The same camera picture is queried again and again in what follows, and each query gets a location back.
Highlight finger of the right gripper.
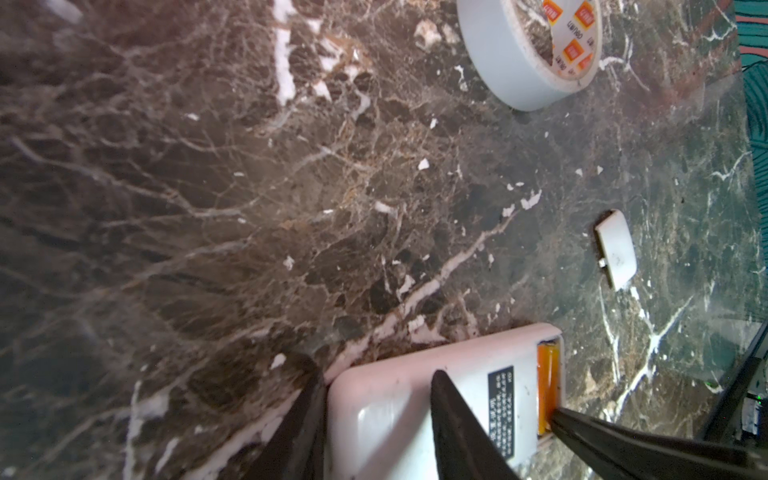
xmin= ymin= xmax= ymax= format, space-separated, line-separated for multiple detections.
xmin=550 ymin=408 xmax=767 ymax=479

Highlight white tape roll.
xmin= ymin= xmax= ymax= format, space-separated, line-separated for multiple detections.
xmin=457 ymin=0 xmax=603 ymax=112

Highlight orange battery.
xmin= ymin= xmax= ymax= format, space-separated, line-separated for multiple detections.
xmin=537 ymin=341 xmax=560 ymax=437

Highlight white red remote control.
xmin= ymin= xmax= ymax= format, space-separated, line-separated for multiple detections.
xmin=324 ymin=323 xmax=565 ymax=479

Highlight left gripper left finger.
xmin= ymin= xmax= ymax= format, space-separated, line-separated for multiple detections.
xmin=243 ymin=371 xmax=327 ymax=480

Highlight white battery cover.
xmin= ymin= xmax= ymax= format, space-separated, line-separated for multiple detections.
xmin=594 ymin=210 xmax=638 ymax=291

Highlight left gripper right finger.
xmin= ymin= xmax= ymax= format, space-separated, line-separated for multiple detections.
xmin=430 ymin=370 xmax=519 ymax=480

